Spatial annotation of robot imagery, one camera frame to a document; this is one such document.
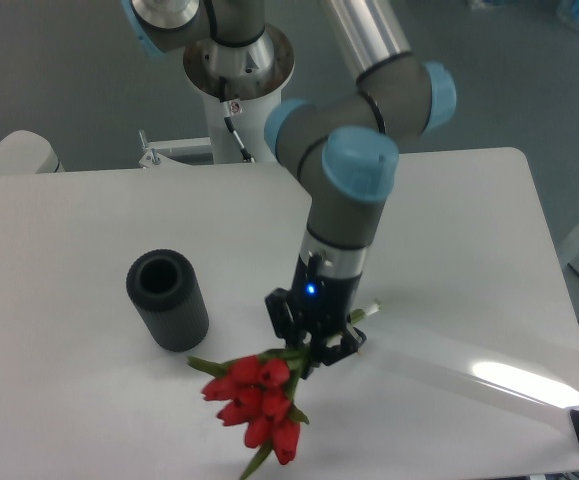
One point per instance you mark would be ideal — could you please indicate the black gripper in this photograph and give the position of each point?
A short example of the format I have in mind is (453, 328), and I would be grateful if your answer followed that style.
(319, 305)

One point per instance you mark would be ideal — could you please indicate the red tulip bouquet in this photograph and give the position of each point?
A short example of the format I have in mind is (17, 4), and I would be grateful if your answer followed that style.
(259, 391)

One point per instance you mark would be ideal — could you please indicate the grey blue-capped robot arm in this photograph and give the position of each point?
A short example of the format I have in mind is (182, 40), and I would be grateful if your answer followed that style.
(344, 155)

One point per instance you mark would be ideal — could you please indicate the black ribbed cylindrical vase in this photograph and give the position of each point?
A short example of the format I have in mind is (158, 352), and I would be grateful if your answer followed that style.
(164, 289)

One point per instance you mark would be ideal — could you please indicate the white rounded object left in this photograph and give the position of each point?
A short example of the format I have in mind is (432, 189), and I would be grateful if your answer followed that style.
(24, 153)

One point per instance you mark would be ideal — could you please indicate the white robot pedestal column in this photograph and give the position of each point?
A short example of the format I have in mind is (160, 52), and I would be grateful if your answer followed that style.
(239, 88)

